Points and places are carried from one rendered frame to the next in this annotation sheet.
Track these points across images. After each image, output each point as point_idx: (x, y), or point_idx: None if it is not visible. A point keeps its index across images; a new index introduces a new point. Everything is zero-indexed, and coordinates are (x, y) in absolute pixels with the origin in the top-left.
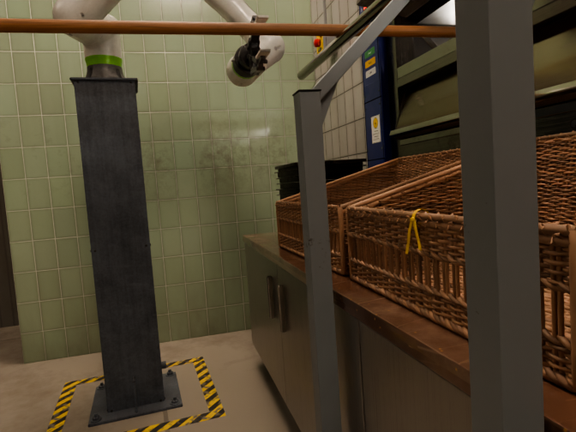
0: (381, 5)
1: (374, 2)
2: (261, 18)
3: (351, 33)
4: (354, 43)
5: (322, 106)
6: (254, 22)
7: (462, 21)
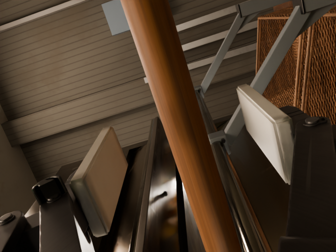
0: (227, 158)
1: (220, 167)
2: (118, 143)
3: (255, 216)
4: (260, 68)
5: (314, 13)
6: (83, 161)
7: (251, 0)
